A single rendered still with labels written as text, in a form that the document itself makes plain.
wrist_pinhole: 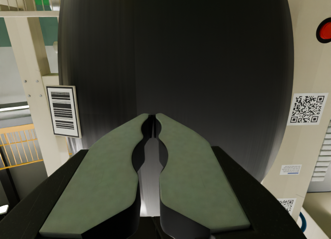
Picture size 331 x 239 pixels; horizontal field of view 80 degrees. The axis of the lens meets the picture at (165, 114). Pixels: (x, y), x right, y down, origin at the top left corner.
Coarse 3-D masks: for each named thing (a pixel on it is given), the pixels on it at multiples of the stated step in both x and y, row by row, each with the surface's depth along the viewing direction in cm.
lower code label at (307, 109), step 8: (296, 96) 43; (304, 96) 43; (312, 96) 43; (320, 96) 43; (296, 104) 43; (304, 104) 43; (312, 104) 43; (320, 104) 43; (296, 112) 44; (304, 112) 44; (312, 112) 44; (320, 112) 44; (288, 120) 45; (296, 120) 45; (304, 120) 45; (312, 120) 45
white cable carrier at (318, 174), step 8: (328, 128) 47; (328, 136) 48; (328, 144) 49; (320, 152) 50; (328, 152) 49; (320, 160) 50; (328, 160) 50; (320, 168) 51; (312, 176) 53; (320, 176) 52
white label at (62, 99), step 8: (48, 88) 22; (56, 88) 22; (64, 88) 22; (72, 88) 21; (48, 96) 23; (56, 96) 22; (64, 96) 22; (72, 96) 21; (56, 104) 23; (64, 104) 22; (72, 104) 22; (56, 112) 23; (64, 112) 22; (72, 112) 22; (56, 120) 23; (64, 120) 23; (72, 120) 22; (56, 128) 23; (64, 128) 23; (72, 128) 23; (80, 128) 23; (64, 136) 23; (72, 136) 23; (80, 136) 23
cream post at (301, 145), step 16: (288, 0) 39; (304, 0) 36; (320, 0) 36; (304, 16) 37; (320, 16) 37; (304, 32) 38; (304, 48) 39; (320, 48) 39; (304, 64) 40; (320, 64) 40; (304, 80) 41; (320, 80) 42; (288, 128) 45; (304, 128) 46; (320, 128) 46; (288, 144) 47; (304, 144) 47; (320, 144) 47; (288, 160) 49; (304, 160) 49; (272, 176) 50; (288, 176) 51; (304, 176) 51; (272, 192) 52; (288, 192) 53; (304, 192) 53
